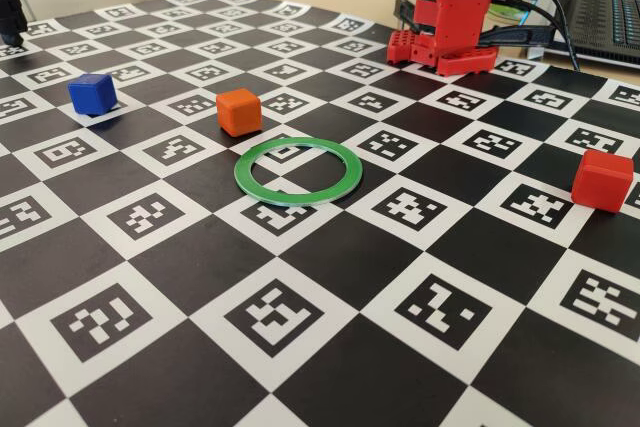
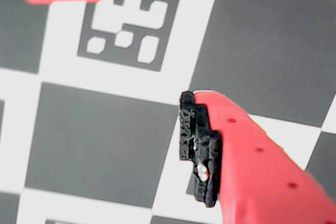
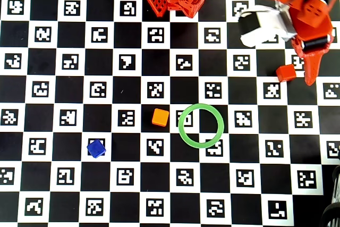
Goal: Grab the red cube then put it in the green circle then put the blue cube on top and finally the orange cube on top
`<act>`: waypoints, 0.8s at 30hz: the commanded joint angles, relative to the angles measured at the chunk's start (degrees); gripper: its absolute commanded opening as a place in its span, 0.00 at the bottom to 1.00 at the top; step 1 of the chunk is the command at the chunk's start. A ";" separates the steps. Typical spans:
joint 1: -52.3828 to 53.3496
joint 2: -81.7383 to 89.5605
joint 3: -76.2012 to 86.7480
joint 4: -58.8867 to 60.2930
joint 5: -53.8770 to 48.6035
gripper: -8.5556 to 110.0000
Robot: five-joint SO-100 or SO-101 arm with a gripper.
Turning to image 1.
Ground orange cube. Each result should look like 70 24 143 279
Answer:
215 87 263 138

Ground blue cube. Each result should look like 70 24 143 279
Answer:
67 72 119 117

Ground red cube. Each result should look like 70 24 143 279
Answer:
570 148 635 213

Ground black white marker board mat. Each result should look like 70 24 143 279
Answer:
0 0 640 427

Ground black plug connector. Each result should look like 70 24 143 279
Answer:
477 24 556 49

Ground black laptop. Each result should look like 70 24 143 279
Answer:
558 0 640 68

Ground green flat ring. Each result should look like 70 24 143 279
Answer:
233 136 364 207

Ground black camera device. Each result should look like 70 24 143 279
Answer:
0 0 29 47

